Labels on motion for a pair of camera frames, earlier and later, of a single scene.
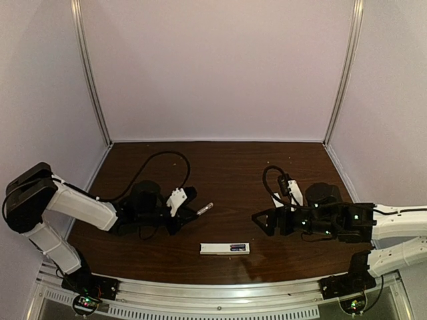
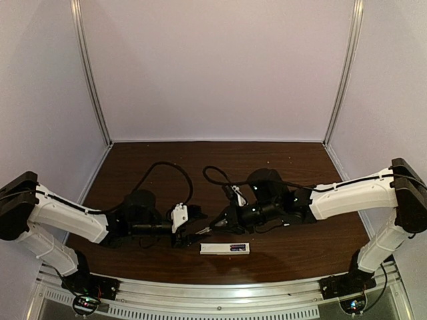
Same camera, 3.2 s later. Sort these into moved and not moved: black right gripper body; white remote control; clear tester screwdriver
Moved: black right gripper body; clear tester screwdriver
Not moved: white remote control
